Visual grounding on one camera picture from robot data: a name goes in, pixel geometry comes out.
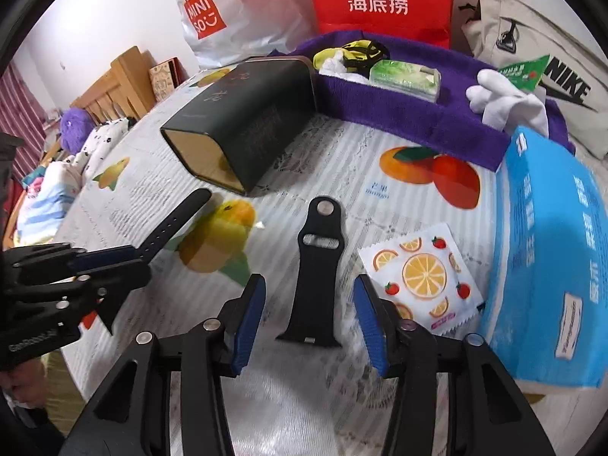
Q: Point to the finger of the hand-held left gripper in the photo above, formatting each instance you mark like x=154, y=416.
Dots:
x=118, y=278
x=104, y=257

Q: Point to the white sock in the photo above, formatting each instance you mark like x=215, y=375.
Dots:
x=503, y=99

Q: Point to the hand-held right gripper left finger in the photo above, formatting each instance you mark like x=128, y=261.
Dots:
x=247, y=323

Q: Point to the wooden headboard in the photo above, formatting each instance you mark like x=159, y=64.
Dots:
x=128, y=71

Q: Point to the green tissue pack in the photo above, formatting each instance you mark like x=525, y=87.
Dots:
x=403, y=78

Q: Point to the spotted white pillow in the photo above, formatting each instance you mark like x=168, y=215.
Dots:
x=99, y=142

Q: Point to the dark green tin box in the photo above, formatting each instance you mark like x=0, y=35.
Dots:
x=247, y=118

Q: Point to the green card packet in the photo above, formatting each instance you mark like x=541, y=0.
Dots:
x=522, y=73

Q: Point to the grey waist bag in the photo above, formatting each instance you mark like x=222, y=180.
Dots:
x=536, y=33

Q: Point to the blue tissue pack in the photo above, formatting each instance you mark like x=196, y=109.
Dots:
x=546, y=247

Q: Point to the light blue printed blanket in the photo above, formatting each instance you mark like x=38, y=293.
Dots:
x=47, y=199

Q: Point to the purple felt storage basket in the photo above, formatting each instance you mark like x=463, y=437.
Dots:
x=403, y=114

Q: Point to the fruit print wipe packet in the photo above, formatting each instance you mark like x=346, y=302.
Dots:
x=422, y=270

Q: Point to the red paper bag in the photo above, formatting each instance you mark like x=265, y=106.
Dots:
x=380, y=23

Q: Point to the red striped curtain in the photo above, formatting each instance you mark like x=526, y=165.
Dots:
x=19, y=114

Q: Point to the fruit print bedsheet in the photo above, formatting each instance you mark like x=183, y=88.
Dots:
x=332, y=166

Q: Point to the purple plush toy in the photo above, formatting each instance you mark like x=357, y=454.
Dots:
x=76, y=128

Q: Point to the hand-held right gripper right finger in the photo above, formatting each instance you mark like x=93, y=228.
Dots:
x=373, y=327

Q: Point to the yellow waist bag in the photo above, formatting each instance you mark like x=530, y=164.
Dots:
x=354, y=52

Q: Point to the white plastic shopping bag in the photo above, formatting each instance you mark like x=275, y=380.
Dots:
x=266, y=19

